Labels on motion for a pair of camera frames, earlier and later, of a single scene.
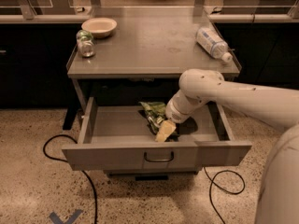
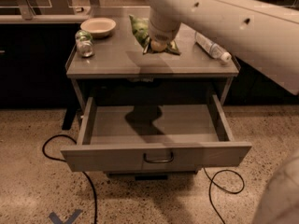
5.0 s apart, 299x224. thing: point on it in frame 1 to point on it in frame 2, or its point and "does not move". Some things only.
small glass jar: (86, 45) does not move
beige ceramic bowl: (101, 27) does not move
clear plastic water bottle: (213, 45) does not move
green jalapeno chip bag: (156, 113) to (140, 27)
